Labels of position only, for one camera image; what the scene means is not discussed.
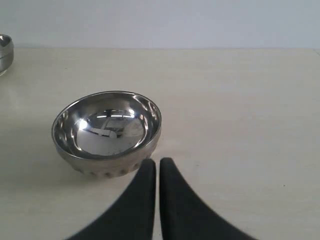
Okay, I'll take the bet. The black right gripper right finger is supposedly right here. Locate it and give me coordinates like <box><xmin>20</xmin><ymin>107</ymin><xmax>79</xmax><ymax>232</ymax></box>
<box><xmin>159</xmin><ymin>157</ymin><xmax>253</xmax><ymax>240</ymax></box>

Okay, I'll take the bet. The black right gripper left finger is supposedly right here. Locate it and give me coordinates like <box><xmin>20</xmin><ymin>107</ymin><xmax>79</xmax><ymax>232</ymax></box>
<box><xmin>70</xmin><ymin>159</ymin><xmax>156</xmax><ymax>240</ymax></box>

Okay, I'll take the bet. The dimpled steel bowl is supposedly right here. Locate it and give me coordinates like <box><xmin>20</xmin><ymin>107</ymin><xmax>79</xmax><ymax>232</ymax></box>
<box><xmin>51</xmin><ymin>90</ymin><xmax>162</xmax><ymax>178</ymax></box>

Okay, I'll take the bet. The smooth steel bowl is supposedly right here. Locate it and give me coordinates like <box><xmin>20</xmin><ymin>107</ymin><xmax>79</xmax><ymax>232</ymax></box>
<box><xmin>0</xmin><ymin>33</ymin><xmax>14</xmax><ymax>76</ymax></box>

